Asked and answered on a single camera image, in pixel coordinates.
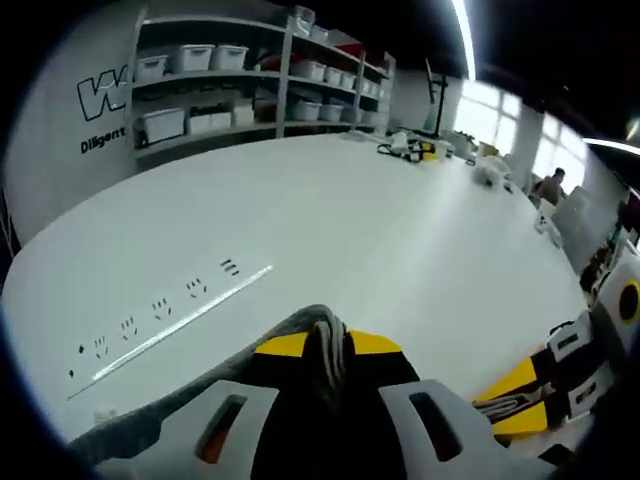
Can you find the long ceiling light strip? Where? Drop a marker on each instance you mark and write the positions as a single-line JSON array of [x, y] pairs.
[[465, 40]]

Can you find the black floor stand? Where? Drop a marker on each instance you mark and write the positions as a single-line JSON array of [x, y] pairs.
[[441, 110]]

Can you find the bright window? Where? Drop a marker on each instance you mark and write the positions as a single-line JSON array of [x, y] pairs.
[[480, 115]]

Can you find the group of white storage bins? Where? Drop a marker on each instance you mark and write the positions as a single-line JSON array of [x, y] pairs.
[[195, 57]]

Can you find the grey metal shelf unit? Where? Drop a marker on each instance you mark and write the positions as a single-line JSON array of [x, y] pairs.
[[285, 75]]

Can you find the white crumpled bag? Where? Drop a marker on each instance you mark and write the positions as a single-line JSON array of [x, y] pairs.
[[487, 175]]

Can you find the white power strip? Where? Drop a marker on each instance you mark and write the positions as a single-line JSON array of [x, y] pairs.
[[145, 325]]

